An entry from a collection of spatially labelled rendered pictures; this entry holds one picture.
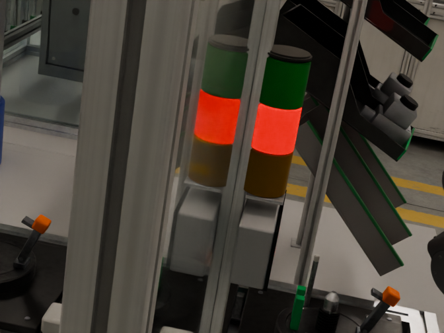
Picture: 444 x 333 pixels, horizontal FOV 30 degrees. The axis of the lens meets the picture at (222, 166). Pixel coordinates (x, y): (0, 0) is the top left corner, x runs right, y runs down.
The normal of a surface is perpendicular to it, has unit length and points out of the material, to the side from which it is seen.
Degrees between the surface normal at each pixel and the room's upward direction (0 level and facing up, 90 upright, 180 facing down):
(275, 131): 90
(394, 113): 94
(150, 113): 90
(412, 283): 0
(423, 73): 90
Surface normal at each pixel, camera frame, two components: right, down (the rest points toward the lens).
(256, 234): -0.15, 0.34
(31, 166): 0.15, -0.92
